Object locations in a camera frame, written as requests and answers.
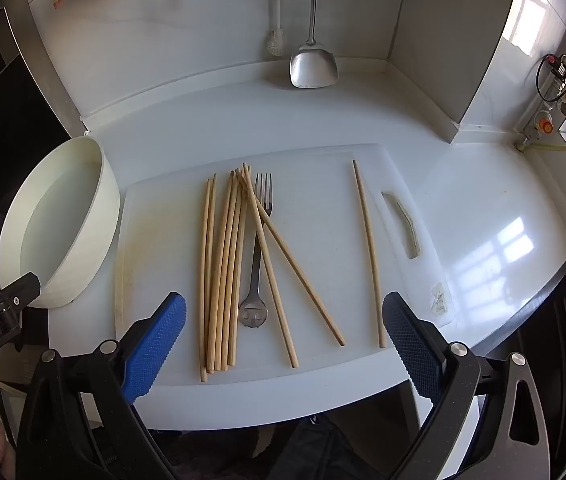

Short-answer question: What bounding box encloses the metal fork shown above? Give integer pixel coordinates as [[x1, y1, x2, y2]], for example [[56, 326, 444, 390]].
[[238, 172, 275, 331]]

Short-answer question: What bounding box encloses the metal spatula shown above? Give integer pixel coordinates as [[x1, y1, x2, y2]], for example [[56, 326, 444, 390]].
[[289, 0, 340, 90]]

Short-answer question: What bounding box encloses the white plastic cutting board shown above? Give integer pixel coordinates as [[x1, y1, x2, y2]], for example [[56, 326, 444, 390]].
[[114, 143, 458, 388]]

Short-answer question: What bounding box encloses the torn white sticker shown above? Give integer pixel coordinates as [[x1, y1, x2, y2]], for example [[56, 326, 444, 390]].
[[428, 284, 451, 317]]

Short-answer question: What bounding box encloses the bundle of wooden chopsticks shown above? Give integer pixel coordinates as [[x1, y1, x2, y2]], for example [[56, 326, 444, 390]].
[[198, 161, 388, 384]]

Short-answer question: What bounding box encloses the white round bowl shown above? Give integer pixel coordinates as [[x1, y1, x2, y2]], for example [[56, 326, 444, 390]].
[[0, 136, 121, 309]]

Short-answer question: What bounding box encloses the white long-handled dish brush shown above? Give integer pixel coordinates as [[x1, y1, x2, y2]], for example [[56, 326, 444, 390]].
[[263, 0, 288, 57]]

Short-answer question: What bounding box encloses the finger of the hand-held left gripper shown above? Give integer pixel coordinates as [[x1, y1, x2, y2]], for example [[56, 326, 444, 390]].
[[0, 271, 42, 319]]

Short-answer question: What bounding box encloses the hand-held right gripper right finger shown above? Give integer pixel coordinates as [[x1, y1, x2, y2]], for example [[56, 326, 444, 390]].
[[382, 291, 551, 480]]

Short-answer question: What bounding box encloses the gas valve assembly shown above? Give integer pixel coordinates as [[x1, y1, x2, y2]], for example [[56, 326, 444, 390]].
[[522, 52, 566, 143]]

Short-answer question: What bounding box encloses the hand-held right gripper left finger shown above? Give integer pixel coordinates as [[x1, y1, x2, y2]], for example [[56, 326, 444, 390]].
[[15, 291, 187, 480]]

